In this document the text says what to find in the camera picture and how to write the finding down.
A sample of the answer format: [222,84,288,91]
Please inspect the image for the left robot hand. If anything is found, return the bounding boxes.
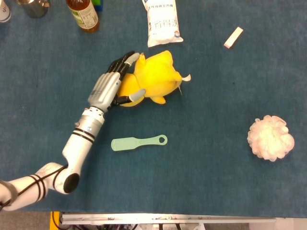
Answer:
[87,51,147,113]

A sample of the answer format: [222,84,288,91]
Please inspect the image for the yellow plush toy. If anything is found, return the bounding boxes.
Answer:
[117,50,192,108]

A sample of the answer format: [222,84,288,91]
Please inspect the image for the green plastic brush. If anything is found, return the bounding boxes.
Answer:
[111,134,168,152]

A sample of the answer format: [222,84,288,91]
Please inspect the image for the amber tea bottle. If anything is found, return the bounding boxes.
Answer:
[66,0,100,34]

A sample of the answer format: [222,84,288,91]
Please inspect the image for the white plastic refill pouch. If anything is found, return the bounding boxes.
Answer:
[142,0,184,48]

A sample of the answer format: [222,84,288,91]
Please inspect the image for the steel pitcher cup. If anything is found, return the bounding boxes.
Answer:
[18,0,50,19]

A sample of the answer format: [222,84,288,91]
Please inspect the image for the blue table cloth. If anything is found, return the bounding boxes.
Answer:
[0,0,307,219]

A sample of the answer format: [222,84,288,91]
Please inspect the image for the white paper cup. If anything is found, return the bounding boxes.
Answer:
[0,0,12,23]

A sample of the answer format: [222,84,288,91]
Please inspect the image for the white pink eraser block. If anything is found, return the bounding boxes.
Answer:
[223,26,244,49]

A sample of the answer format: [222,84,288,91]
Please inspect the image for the pink bath pouf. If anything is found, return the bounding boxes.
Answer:
[247,115,295,162]

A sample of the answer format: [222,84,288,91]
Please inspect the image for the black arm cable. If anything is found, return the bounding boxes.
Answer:
[0,165,69,209]

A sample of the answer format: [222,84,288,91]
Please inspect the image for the aluminium frame rail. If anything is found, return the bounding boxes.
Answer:
[59,213,278,225]

